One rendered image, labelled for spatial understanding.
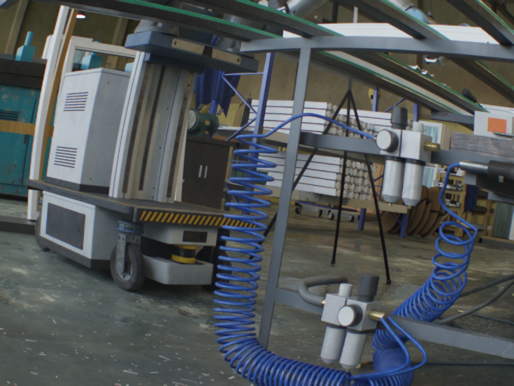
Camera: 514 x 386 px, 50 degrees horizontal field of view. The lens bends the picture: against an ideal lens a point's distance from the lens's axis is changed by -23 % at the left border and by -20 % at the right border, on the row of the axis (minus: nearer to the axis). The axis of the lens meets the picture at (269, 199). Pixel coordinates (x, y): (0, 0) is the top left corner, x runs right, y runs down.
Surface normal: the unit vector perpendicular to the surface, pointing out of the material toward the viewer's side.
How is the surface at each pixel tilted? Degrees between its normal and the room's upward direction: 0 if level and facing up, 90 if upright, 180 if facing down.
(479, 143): 90
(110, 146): 90
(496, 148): 90
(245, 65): 90
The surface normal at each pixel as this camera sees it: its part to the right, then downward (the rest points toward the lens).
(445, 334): -0.72, -0.09
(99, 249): 0.78, 0.14
